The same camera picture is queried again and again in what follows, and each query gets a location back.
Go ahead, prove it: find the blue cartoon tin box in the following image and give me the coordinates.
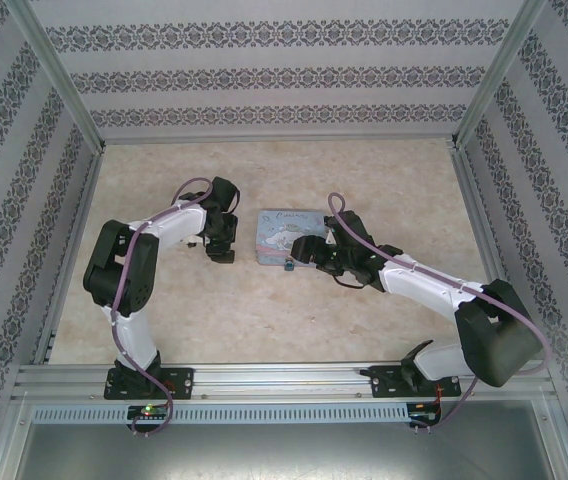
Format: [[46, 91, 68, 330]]
[[255, 209, 335, 269]]

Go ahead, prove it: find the right controller board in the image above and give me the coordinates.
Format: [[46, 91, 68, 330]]
[[408, 402, 443, 426]]

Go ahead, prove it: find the controller board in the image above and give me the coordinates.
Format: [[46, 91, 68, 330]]
[[408, 402, 443, 426], [126, 404, 173, 426]]

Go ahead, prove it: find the left controller board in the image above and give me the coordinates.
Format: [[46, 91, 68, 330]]
[[126, 404, 173, 426]]

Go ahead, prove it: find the grey sheet metal panel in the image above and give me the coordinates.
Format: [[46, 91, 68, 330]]
[[0, 422, 568, 480]]

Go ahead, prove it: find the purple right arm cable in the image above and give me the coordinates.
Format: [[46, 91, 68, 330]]
[[327, 192, 551, 431]]

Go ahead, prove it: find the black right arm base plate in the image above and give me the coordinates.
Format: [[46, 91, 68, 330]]
[[368, 364, 463, 400]]

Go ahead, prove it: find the aluminium table side rail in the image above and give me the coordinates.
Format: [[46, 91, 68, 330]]
[[451, 148, 533, 360], [32, 148, 108, 366]]

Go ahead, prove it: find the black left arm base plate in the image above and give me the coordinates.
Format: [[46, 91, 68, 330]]
[[103, 367, 195, 401]]

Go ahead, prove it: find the grey slotted cable duct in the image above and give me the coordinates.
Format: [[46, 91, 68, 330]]
[[31, 403, 410, 424]]

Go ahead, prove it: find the aluminium frame corner post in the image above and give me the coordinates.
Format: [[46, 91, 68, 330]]
[[451, 0, 550, 150], [7, 0, 108, 151]]

